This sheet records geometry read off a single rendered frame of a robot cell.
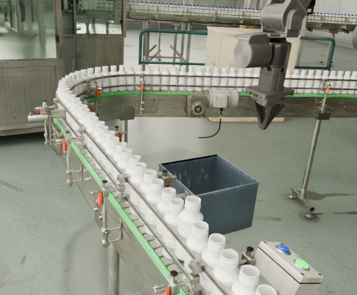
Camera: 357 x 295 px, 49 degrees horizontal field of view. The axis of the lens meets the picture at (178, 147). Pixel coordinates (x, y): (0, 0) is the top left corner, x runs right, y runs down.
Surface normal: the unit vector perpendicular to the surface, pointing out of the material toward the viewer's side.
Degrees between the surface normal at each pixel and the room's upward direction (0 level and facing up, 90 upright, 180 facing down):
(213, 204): 90
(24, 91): 90
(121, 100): 90
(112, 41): 90
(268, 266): 70
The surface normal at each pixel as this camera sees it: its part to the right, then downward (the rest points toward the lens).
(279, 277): -0.80, -0.19
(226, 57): 0.19, 0.39
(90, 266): 0.07, -0.92
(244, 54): -0.86, 0.15
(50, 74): 0.48, 0.37
